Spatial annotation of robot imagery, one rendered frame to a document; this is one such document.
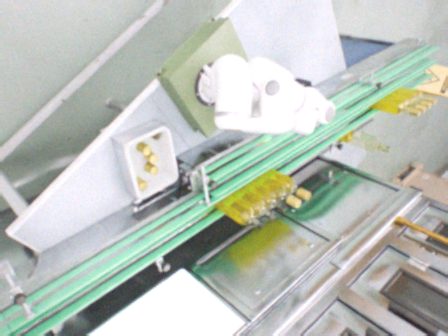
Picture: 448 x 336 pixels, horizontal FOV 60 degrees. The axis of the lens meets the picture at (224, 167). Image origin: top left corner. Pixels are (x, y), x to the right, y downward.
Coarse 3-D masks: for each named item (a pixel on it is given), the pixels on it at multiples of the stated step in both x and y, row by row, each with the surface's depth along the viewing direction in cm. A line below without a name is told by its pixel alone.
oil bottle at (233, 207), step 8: (224, 200) 143; (232, 200) 142; (240, 200) 142; (224, 208) 143; (232, 208) 139; (240, 208) 138; (248, 208) 138; (232, 216) 141; (240, 216) 136; (248, 216) 136; (248, 224) 138
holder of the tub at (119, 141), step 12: (156, 120) 134; (120, 132) 128; (132, 132) 128; (144, 132) 127; (120, 144) 123; (120, 156) 128; (120, 168) 133; (132, 192) 134; (156, 192) 145; (168, 192) 144; (144, 204) 139
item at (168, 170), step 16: (160, 128) 128; (128, 144) 121; (160, 144) 137; (128, 160) 123; (144, 160) 137; (160, 160) 141; (144, 176) 139; (160, 176) 142; (176, 176) 140; (144, 192) 135
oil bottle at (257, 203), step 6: (234, 192) 146; (240, 192) 146; (246, 192) 145; (240, 198) 143; (246, 198) 142; (252, 198) 142; (258, 198) 142; (252, 204) 139; (258, 204) 139; (264, 204) 140; (258, 210) 139; (258, 216) 140
